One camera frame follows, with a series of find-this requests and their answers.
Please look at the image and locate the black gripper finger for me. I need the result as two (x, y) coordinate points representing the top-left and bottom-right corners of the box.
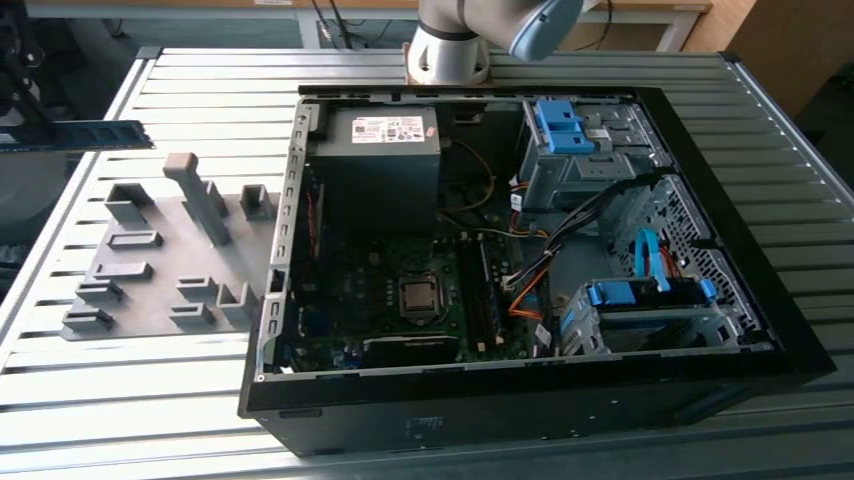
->
(0, 49), (59, 146)

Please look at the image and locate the blue RAM stick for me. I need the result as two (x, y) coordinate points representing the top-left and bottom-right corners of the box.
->
(0, 118), (157, 152)

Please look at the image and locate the black RAM slot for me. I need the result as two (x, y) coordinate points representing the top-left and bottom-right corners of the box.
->
(460, 233), (488, 352)

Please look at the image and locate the grey office chair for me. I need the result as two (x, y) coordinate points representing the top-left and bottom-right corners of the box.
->
(0, 149), (93, 241)

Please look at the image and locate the grey parts rack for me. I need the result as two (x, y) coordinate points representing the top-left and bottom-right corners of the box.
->
(59, 152), (280, 344)

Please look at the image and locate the grey power supply unit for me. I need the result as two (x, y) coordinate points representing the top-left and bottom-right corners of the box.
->
(310, 104), (446, 241)

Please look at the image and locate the green motherboard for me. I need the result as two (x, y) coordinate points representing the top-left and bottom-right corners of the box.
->
(286, 232), (536, 372)

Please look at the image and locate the silver CPU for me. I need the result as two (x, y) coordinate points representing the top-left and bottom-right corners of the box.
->
(404, 282), (440, 310)

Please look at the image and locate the CPU socket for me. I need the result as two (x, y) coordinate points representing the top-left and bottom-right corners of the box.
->
(396, 268), (450, 326)

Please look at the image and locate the black graphics card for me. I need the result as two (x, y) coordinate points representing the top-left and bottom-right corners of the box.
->
(362, 334), (464, 370)

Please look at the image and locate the grey metal drive cage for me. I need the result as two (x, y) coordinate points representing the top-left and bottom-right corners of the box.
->
(518, 98), (674, 212)

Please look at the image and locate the black PC case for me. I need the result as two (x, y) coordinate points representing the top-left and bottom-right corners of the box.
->
(237, 83), (840, 457)

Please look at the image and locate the hard disk in blue carrier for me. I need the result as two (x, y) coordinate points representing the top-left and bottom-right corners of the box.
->
(585, 278), (721, 309)

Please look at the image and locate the white desk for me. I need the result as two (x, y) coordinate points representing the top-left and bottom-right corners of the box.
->
(293, 0), (715, 54)

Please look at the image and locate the metal disk bay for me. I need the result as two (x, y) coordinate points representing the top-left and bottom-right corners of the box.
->
(558, 277), (773, 355)

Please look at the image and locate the wooden cabinet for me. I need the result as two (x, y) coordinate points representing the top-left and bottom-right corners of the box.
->
(681, 0), (854, 121)

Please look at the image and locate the thin red wire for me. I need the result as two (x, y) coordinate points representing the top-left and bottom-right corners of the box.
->
(305, 191), (322, 259)

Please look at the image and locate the yellow wire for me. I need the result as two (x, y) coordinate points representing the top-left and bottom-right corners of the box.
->
(438, 141), (497, 215)

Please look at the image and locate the blue plastic drive bracket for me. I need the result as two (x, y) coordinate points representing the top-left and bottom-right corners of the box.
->
(534, 99), (597, 157)

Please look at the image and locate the orange wire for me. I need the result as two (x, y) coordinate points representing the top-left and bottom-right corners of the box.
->
(508, 268), (557, 319)

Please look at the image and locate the black cable bundle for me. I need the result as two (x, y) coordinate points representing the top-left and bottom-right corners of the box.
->
(538, 175), (654, 257)

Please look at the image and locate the blue wire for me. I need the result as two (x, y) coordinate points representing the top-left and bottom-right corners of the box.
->
(632, 227), (673, 294)

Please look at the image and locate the red flat wire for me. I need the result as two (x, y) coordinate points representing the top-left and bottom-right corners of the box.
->
(665, 243), (688, 280)

